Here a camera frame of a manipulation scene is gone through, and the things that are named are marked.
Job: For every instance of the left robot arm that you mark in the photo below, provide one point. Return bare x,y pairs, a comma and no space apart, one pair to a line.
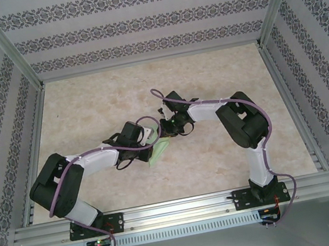
95,162

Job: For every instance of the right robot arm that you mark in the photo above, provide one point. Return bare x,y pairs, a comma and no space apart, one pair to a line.
207,112

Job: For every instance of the circuit board with green light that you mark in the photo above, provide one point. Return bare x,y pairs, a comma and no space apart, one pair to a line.
99,244

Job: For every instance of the small circuit board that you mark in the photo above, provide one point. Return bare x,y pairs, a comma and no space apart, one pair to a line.
269,213

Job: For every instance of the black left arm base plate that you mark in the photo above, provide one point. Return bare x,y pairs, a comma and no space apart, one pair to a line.
118,222

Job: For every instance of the aluminium mounting rail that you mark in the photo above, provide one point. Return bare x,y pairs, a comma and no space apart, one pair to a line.
180,211

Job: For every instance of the aluminium side rail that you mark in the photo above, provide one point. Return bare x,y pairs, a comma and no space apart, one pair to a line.
36,145
292,106

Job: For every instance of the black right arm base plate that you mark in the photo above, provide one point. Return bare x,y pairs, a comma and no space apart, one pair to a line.
242,200

